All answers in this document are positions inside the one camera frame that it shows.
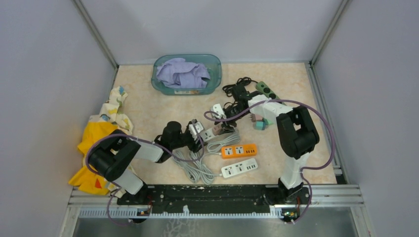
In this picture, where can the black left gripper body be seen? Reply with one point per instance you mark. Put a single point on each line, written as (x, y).
(190, 141)

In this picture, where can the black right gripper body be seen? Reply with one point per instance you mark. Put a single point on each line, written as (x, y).
(232, 112)

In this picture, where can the white power strip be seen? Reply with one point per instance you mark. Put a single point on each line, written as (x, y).
(207, 135)
(239, 168)

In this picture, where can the orange power strip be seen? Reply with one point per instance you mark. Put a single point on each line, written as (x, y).
(239, 151)

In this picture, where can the green power strip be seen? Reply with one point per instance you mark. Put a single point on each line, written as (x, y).
(263, 88)

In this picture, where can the teal usb plug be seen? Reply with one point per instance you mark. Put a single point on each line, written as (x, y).
(260, 125)

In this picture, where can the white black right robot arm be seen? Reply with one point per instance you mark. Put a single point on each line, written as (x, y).
(298, 135)

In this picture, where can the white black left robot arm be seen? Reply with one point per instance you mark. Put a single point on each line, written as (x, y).
(110, 156)

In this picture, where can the teal plastic basin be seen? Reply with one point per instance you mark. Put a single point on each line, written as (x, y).
(212, 63)

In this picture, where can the purple cloth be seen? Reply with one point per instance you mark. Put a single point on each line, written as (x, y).
(177, 73)

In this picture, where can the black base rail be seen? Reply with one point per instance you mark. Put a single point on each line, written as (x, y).
(219, 200)

